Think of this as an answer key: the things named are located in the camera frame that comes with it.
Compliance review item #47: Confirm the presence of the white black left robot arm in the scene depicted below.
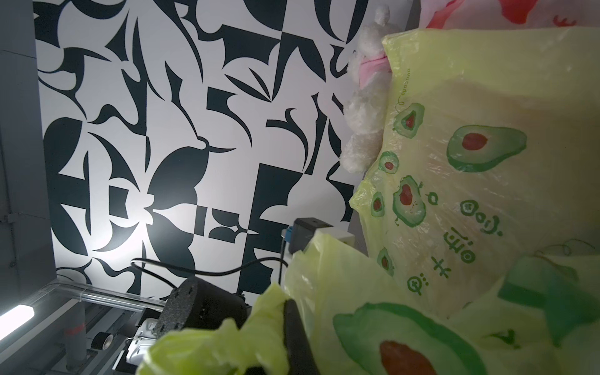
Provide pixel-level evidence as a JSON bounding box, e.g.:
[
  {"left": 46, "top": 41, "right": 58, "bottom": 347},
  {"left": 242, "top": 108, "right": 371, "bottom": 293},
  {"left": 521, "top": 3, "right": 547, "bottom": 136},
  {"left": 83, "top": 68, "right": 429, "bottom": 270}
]
[{"left": 112, "top": 277, "right": 250, "bottom": 374}]

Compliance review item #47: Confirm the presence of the pink apple print plastic bag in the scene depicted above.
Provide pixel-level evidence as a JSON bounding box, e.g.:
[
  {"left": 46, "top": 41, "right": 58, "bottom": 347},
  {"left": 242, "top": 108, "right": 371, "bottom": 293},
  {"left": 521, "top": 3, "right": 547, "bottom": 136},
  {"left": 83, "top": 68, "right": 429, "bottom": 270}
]
[{"left": 419, "top": 0, "right": 599, "bottom": 30}]

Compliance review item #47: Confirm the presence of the white plush bear pink shirt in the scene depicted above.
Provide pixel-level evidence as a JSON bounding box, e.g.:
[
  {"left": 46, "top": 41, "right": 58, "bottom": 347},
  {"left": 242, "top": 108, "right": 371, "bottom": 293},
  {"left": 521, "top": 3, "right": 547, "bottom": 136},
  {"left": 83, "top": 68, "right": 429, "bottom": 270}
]
[{"left": 340, "top": 5, "right": 399, "bottom": 173}]

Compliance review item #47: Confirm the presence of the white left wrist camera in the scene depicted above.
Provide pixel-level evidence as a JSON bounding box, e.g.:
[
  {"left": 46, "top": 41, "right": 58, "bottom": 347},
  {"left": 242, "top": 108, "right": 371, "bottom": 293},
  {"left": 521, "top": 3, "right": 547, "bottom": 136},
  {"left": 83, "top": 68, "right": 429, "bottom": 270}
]
[{"left": 282, "top": 217, "right": 356, "bottom": 255}]

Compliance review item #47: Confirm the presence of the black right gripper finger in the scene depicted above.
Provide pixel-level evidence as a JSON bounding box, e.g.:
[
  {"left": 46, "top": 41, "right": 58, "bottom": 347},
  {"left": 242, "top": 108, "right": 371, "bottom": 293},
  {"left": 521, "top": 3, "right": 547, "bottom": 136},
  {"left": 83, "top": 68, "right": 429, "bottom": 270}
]
[{"left": 283, "top": 299, "right": 320, "bottom": 375}]

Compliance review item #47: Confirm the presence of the green avocado print plastic bag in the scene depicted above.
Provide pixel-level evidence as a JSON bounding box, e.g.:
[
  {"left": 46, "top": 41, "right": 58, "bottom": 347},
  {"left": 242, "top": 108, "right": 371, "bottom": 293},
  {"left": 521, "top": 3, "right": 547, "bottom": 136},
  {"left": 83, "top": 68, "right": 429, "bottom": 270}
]
[{"left": 137, "top": 234, "right": 599, "bottom": 374}]

